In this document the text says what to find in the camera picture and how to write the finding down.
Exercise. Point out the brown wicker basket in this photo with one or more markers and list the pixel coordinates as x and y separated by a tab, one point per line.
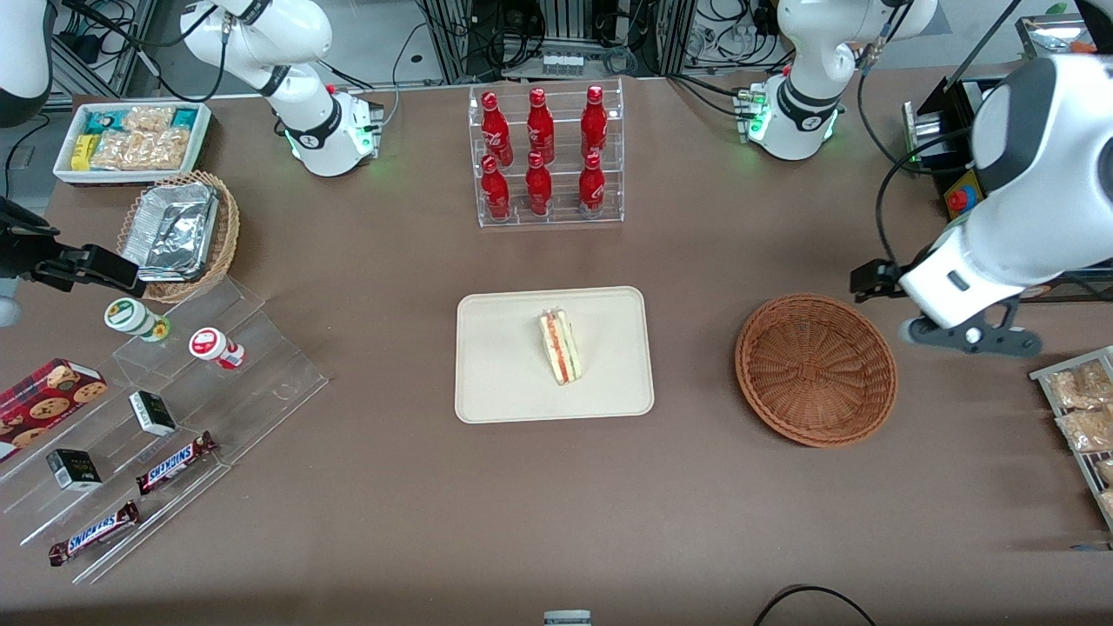
817	369

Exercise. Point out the green lid yoghurt cup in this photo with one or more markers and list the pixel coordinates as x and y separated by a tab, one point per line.
130	315

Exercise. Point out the clear acrylic stepped stand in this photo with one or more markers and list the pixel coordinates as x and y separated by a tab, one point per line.
261	382

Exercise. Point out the aluminium frame rack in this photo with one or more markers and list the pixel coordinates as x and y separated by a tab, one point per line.
556	26

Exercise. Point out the teal snack pack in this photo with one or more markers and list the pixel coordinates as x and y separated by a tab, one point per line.
184	117
104	120

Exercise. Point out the tray of packaged snacks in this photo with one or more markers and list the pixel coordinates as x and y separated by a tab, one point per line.
1078	461

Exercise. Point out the clear acrylic bottle rack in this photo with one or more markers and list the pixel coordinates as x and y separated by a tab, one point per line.
565	217

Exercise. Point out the white rectangular snack bin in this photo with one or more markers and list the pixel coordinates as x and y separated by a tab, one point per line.
65	169

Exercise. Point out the small black carton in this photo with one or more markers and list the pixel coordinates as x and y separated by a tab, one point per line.
152	413
74	469

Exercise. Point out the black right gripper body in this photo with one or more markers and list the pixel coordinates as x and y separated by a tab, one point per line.
26	254

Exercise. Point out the clear cracker packet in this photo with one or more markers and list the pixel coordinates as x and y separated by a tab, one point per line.
149	117
165	149
117	150

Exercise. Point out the red cola bottle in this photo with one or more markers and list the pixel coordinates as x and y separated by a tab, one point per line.
496	126
539	187
540	126
496	191
594	122
592	187

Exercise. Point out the red emergency stop button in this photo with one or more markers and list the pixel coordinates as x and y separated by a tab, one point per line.
957	201

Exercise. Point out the white power strip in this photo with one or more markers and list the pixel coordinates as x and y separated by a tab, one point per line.
563	63

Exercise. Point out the red lid yoghurt cup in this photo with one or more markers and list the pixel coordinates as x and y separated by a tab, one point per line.
209	343

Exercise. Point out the cream plastic tray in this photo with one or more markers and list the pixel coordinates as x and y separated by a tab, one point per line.
496	365

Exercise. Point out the triangular sandwich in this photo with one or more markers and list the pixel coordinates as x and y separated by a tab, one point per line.
561	348

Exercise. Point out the stack of foil trays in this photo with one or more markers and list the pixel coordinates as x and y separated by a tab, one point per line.
169	230

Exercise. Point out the yellow snack pack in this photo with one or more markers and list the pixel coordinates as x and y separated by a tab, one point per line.
83	152

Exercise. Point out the light wicker basket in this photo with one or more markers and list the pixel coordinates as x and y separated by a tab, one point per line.
228	235

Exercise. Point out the red cookie box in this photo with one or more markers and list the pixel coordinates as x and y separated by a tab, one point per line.
43	404

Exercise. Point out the black yellow control box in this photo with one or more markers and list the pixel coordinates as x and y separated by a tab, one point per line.
952	113

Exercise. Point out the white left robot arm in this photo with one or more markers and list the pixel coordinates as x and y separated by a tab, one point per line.
1035	217

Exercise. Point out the snickers bar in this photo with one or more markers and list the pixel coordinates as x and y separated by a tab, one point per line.
94	533
174	462

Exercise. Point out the clear peanut snack packet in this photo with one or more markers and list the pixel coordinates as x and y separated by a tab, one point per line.
1087	430
1083	387

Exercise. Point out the small grey device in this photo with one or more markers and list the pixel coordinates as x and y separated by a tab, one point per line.
567	618

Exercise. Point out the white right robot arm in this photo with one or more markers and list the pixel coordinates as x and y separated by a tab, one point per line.
313	122

